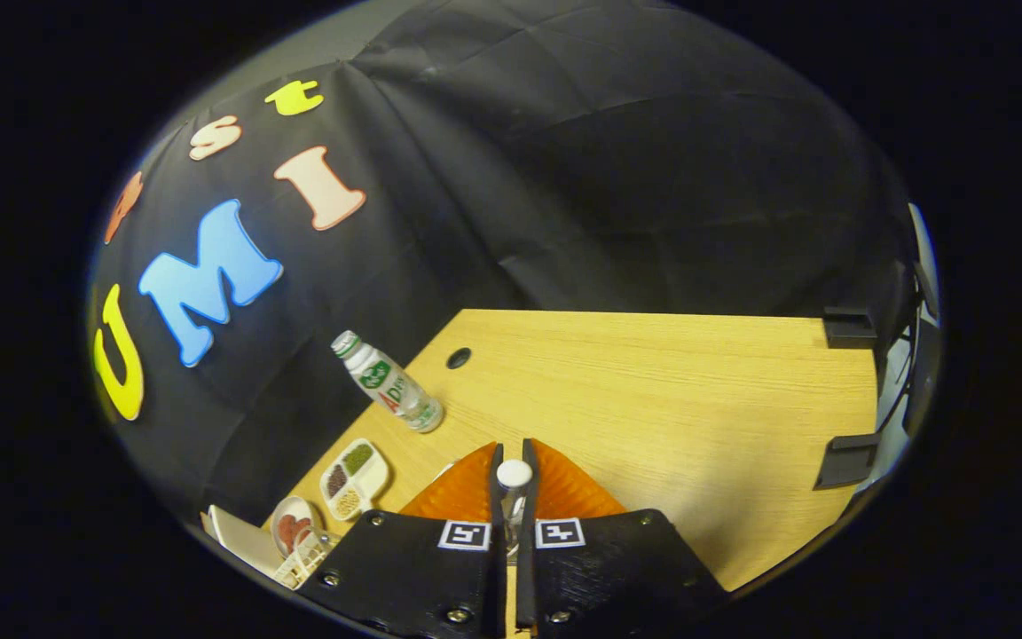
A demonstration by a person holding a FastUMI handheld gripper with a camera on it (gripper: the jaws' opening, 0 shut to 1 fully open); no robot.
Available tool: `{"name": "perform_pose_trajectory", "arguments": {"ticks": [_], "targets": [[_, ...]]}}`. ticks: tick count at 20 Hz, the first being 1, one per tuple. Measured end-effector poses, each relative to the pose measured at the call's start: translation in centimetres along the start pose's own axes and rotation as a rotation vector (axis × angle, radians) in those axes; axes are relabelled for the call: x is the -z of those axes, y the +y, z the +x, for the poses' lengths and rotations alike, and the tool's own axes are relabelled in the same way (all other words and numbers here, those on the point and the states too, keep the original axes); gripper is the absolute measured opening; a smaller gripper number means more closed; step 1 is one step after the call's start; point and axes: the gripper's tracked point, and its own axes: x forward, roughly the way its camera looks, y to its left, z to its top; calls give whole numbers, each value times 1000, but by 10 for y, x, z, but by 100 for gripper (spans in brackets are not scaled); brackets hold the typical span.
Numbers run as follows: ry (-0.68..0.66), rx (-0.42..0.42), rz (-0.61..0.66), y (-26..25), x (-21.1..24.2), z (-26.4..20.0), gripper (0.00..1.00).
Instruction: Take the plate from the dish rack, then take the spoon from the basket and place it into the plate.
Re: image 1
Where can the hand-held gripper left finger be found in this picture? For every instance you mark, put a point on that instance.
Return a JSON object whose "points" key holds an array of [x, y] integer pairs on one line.
{"points": [[496, 515]]}

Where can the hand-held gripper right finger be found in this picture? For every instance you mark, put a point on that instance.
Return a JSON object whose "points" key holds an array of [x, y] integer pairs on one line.
{"points": [[529, 568]]}

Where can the white plate with meat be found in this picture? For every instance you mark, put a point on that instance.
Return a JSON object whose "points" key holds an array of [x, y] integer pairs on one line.
{"points": [[298, 508]]}

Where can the white compartment tray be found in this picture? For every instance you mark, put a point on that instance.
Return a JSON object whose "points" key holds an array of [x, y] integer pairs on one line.
{"points": [[376, 482]]}

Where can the pale grains portion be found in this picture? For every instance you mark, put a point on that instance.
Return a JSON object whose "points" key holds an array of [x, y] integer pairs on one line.
{"points": [[348, 502]]}

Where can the green beans portion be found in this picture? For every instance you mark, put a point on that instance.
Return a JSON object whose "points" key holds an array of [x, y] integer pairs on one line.
{"points": [[357, 459]]}

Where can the dark beans portion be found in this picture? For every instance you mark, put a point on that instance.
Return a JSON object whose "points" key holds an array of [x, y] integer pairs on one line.
{"points": [[336, 480]]}

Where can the white green drink bottle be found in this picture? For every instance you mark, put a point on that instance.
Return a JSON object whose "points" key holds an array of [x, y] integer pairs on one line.
{"points": [[387, 383]]}

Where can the red meat patty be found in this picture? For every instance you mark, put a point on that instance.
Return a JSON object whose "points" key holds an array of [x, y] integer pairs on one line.
{"points": [[292, 531]]}

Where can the white toaster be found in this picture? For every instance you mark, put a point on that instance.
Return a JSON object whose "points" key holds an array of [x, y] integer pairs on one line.
{"points": [[240, 537]]}

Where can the black table clamp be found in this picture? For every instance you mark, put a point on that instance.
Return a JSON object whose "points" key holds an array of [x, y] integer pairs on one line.
{"points": [[848, 328], [846, 460]]}

